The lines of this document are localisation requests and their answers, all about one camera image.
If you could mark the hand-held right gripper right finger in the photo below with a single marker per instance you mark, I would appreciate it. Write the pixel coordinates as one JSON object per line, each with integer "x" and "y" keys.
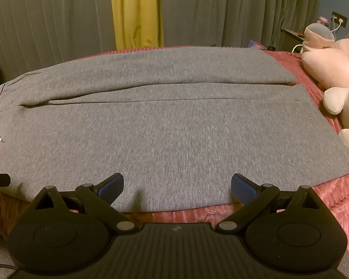
{"x": 242, "y": 186}

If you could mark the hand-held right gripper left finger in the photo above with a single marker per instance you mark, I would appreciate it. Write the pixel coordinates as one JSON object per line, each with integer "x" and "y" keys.
{"x": 114, "y": 185}

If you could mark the grey pants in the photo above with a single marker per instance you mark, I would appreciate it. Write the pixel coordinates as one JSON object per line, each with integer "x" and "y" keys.
{"x": 168, "y": 128}

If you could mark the person's grey clothing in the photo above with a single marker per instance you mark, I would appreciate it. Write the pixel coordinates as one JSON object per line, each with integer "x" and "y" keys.
{"x": 0, "y": 252}

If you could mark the pink ribbed blanket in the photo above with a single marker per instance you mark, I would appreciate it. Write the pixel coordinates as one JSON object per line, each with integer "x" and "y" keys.
{"x": 337, "y": 197}

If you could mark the beige plush toy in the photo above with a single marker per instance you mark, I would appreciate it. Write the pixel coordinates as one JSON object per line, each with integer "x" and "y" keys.
{"x": 343, "y": 101}

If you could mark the purple cloth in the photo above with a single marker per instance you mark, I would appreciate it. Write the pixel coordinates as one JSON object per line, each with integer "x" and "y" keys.
{"x": 256, "y": 43}

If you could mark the dark nightstand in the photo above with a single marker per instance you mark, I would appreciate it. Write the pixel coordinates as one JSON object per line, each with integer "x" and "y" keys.
{"x": 292, "y": 39}

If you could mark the grey curtain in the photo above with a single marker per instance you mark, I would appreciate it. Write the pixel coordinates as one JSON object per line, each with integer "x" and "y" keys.
{"x": 238, "y": 8}
{"x": 49, "y": 23}

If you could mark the grey and pink plush toy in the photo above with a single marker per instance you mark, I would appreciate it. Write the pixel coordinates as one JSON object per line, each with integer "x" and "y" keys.
{"x": 317, "y": 35}

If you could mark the yellow curtain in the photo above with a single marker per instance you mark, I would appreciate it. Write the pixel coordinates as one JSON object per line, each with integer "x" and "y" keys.
{"x": 136, "y": 11}

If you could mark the pink bottle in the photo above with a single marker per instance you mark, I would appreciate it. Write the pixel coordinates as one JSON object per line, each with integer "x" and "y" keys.
{"x": 322, "y": 20}

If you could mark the wall socket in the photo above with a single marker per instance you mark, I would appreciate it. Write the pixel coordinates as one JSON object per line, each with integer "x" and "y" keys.
{"x": 339, "y": 19}

